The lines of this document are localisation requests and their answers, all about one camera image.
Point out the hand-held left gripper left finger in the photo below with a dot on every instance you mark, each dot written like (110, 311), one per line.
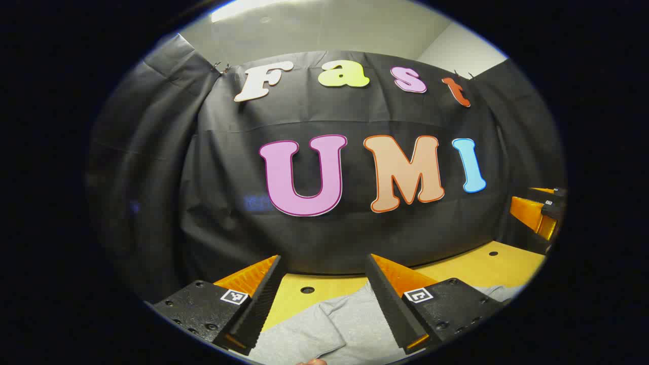
(263, 304)

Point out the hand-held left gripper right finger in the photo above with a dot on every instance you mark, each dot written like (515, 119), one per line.
(393, 309)

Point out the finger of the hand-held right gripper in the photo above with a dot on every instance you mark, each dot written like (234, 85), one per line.
(545, 190)
(532, 215)

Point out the gray zip-neck sweatshirt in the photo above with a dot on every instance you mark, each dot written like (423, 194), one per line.
(329, 329)

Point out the black backdrop cloth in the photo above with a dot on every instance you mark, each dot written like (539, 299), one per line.
(228, 167)

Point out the metal cloth clip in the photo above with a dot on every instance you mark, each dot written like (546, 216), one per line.
(462, 75)
(220, 67)

